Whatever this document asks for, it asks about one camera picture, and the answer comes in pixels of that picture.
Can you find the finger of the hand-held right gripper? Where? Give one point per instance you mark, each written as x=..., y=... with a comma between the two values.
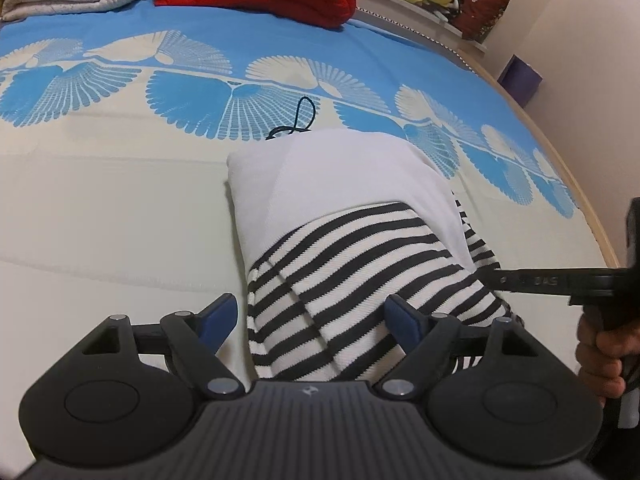
x=545, y=280

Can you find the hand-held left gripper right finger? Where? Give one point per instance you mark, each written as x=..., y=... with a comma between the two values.
x=404, y=321

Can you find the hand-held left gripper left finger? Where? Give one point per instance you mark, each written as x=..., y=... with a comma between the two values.
x=220, y=316

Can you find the black white striped small garment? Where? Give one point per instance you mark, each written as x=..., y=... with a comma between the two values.
x=330, y=220

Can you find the person's right hand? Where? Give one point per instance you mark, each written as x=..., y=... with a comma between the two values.
x=597, y=355

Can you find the blue white printed bedsheet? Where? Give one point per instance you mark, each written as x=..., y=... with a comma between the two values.
x=125, y=185

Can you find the purple box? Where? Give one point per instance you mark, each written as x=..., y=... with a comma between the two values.
x=520, y=80

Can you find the dark red cushion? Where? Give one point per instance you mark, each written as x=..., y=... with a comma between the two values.
x=482, y=10

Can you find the wooden bed frame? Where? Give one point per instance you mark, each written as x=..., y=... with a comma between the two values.
x=550, y=155

